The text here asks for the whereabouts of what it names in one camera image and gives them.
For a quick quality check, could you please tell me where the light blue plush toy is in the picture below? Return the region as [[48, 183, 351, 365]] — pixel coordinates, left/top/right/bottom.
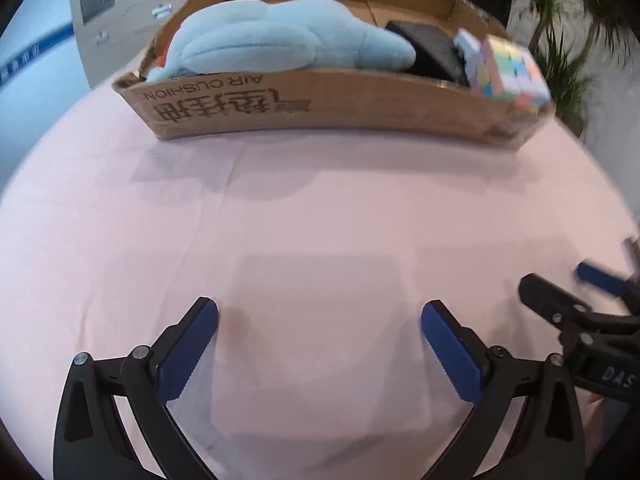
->
[[146, 0, 416, 82]]

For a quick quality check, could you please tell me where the pastel rubik's cube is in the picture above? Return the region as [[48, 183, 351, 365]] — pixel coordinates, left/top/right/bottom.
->
[[454, 28, 552, 110]]

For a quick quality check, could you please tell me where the grey glass-door cabinet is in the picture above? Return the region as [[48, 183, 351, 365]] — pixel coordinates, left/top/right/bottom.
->
[[70, 0, 186, 88]]

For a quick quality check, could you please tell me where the tall palm plant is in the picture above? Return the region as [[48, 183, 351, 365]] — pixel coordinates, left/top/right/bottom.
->
[[509, 0, 639, 139]]

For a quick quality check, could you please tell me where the brown cardboard box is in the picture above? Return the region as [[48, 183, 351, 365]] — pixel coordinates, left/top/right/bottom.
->
[[113, 0, 555, 148]]

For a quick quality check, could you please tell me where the black rectangular box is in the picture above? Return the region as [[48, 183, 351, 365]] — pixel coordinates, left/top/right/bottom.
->
[[386, 21, 469, 87]]

